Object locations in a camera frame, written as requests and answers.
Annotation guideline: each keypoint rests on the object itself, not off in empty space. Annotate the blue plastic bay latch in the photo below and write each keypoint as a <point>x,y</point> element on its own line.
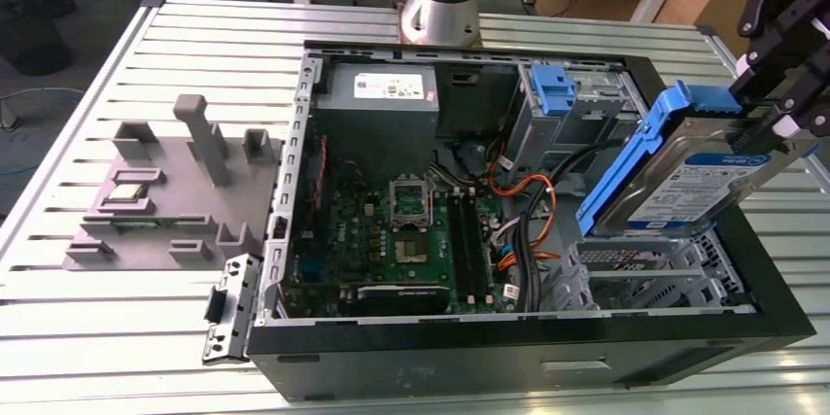
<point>552,89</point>

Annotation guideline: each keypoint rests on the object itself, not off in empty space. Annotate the white table leg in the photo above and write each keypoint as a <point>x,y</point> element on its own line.
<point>9,114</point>

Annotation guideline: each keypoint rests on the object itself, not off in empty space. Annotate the green RAM stick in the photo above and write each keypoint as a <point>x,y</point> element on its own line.
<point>139,224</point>

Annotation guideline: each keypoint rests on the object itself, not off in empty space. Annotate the grey power supply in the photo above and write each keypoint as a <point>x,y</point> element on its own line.
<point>377,133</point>

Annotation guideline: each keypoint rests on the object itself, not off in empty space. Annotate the grey metal drive cage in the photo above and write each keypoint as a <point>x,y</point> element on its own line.
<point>565,143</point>

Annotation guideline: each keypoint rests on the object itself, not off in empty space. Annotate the grey metal case bracket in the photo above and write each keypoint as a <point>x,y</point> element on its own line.
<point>244,288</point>

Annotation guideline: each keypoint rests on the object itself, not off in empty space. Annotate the black RAM slot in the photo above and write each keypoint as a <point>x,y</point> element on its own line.
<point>477,245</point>
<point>461,245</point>

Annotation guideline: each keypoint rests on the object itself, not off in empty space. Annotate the CPU socket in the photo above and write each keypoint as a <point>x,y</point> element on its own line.
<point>416,247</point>

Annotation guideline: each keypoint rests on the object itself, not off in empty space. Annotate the grey parts rack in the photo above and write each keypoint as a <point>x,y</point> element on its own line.
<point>176,201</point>

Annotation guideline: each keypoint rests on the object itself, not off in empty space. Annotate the black PC case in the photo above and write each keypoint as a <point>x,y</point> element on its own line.
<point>454,366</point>

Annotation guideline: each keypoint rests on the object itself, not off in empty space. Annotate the silver CPU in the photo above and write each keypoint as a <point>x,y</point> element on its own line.
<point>123,194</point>

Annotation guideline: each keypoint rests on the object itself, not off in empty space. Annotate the black mesh bin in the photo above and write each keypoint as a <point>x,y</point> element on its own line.
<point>39,45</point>

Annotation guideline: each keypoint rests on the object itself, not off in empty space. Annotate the hard disk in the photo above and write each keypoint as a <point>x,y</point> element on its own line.
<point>688,191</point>

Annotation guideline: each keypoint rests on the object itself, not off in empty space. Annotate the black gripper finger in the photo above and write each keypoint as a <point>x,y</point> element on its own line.
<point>811,94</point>
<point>756,16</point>

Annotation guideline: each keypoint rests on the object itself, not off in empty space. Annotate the green motherboard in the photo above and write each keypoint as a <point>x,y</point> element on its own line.
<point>344,213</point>

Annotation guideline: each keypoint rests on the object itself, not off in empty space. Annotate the metal disk bay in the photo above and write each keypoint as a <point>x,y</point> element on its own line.
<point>643,273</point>

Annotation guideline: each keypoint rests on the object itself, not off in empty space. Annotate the black graphics card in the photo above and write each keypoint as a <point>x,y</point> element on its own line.
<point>402,300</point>

